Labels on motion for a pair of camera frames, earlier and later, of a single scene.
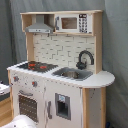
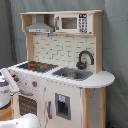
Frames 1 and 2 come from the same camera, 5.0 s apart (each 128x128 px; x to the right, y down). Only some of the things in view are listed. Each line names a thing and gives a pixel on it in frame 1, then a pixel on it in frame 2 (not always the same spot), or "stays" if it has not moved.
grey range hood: [40, 26] stays
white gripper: [5, 89] to [12, 85]
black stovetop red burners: [38, 66] stays
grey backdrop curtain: [113, 44] stays
